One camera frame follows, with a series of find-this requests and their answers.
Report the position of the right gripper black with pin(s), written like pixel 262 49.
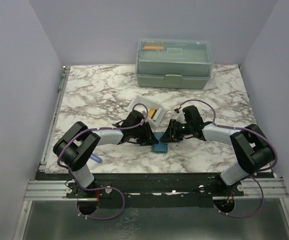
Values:
pixel 171 135

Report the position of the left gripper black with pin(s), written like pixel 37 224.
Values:
pixel 150 137

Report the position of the blue leather card holder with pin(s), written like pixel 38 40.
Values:
pixel 161 147

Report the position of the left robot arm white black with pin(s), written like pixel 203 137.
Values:
pixel 76 146

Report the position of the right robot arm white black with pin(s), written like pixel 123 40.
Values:
pixel 251 149

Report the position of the gold card in tray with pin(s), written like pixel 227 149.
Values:
pixel 152 112

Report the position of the white plastic card tray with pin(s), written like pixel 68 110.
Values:
pixel 149 104

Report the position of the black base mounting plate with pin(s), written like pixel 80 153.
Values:
pixel 154 190

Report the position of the green plastic toolbox clear lid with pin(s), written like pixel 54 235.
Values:
pixel 183 64

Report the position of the orange tool inside toolbox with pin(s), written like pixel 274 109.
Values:
pixel 153 48

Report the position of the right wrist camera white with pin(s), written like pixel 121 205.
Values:
pixel 180 116

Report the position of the blue red handled screwdriver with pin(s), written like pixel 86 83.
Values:
pixel 96 158

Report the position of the aluminium rail frame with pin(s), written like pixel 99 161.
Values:
pixel 99 95

